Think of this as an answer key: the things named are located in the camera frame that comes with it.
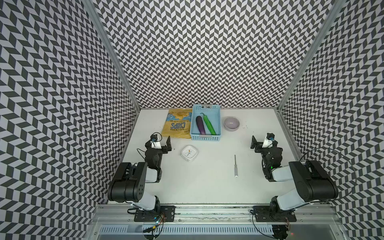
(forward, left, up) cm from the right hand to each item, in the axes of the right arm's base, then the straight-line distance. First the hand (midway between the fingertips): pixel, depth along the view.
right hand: (260, 138), depth 90 cm
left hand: (0, +61, +1) cm, 61 cm away
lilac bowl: (+17, +14, -8) cm, 24 cm away
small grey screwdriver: (-18, +16, -10) cm, 26 cm away
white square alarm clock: (-6, +44, -6) cm, 45 cm away
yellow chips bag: (+17, +53, -7) cm, 56 cm away
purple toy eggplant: (+15, +37, -6) cm, 40 cm away
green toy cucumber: (+17, +31, -8) cm, 36 cm away
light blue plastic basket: (+29, +27, -7) cm, 40 cm away
